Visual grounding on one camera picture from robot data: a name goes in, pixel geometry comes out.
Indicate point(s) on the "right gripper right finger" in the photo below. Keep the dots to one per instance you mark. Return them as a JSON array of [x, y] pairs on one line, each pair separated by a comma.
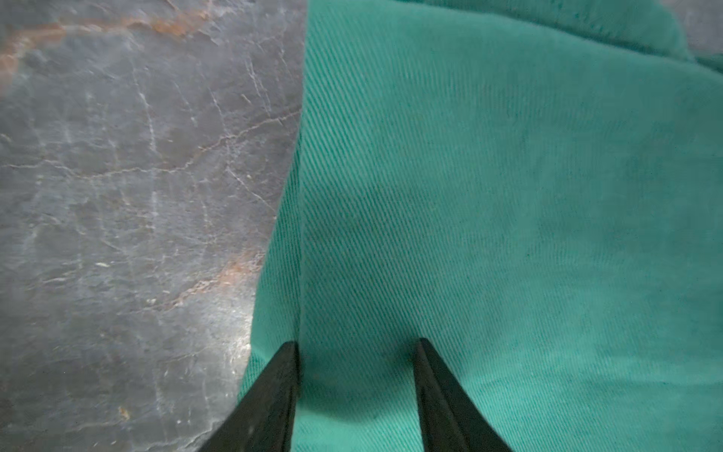
[[449, 420]]

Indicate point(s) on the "green trousers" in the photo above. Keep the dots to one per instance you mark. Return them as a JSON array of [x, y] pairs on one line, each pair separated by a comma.
[[533, 186]]

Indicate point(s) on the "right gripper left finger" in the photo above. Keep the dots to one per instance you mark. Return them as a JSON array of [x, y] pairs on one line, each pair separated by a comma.
[[264, 418]]

